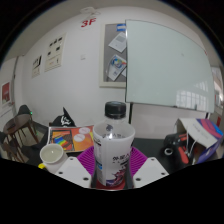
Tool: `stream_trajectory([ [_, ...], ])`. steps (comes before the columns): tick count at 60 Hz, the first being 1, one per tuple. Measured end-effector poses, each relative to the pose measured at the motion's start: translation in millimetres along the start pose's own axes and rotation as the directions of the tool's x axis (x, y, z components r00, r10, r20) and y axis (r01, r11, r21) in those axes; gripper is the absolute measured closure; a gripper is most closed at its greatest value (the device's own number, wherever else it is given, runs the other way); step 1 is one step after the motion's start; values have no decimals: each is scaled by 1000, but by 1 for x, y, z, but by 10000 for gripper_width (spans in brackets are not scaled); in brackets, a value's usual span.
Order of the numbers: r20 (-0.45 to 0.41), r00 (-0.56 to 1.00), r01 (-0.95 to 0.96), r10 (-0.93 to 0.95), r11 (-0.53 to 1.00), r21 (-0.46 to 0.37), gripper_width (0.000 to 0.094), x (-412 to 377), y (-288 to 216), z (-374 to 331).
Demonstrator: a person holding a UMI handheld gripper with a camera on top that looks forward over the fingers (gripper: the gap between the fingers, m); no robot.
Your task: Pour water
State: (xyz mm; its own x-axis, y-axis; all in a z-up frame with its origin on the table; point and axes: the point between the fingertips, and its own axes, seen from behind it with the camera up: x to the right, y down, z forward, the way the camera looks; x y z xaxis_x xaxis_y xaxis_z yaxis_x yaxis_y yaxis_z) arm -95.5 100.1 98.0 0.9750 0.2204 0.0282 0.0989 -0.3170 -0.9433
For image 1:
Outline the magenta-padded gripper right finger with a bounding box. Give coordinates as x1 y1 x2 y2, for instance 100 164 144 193
128 145 170 189

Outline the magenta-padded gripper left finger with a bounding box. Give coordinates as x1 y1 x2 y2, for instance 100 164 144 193
54 145 98 189

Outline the clear black-capped drink bottle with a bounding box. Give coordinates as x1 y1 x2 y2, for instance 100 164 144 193
92 101 136 188

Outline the orange colourful booklet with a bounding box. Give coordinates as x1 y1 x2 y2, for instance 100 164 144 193
47 124 96 154

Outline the black pennant flag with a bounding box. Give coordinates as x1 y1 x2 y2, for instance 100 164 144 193
49 107 77 128

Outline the blue printed cardboard box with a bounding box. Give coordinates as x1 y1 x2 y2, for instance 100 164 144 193
174 117 224 165

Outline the round wooden table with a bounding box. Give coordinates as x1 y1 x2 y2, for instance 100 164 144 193
2 113 39 145

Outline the dark round-back chair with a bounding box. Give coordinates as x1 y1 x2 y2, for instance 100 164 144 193
16 104 34 118

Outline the glass whiteboard on stand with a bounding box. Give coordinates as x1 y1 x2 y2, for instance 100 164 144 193
124 19 216 125

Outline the grey notice board with papers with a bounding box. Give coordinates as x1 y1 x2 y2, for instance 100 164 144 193
98 22 128 89

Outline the red floor number sign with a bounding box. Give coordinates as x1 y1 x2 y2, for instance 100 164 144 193
79 17 98 29

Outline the white mug with yellow handle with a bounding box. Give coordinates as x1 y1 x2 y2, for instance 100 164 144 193
38 143 70 174

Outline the red wall poster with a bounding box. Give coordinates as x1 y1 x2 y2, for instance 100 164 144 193
0 81 12 105

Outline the small white wall poster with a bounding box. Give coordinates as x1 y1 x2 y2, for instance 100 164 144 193
31 54 43 79

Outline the large white wall poster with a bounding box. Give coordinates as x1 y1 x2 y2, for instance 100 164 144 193
44 32 67 73

